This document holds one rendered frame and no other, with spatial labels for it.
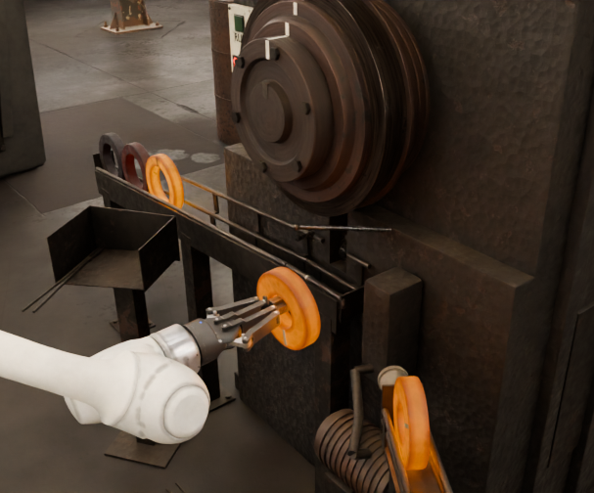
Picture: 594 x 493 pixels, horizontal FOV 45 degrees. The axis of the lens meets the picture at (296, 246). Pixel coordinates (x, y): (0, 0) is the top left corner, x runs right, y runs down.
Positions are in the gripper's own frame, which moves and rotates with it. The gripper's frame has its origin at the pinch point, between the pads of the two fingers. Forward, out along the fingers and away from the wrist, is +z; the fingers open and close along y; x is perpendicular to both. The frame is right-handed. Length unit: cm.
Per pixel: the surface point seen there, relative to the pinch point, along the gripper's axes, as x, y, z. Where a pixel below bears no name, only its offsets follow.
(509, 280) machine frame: 1.5, 23.3, 32.9
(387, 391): -13.7, 18.2, 7.7
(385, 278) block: -5.4, 0.0, 24.4
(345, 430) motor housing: -31.8, 6.4, 7.8
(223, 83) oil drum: -54, -281, 158
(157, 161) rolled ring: -8, -95, 22
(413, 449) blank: -12.5, 31.8, 0.4
